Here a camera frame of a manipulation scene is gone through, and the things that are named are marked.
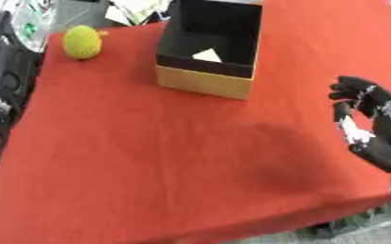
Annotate tan cardboard box black inside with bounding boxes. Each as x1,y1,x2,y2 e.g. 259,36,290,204
154,0,264,101

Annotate white triangular paper piece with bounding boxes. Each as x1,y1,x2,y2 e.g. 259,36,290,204
190,48,224,64

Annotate yellow-green knitted fruit toy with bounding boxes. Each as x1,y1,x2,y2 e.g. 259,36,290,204
60,25,111,61

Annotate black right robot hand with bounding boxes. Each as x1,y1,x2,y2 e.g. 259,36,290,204
327,75,391,173

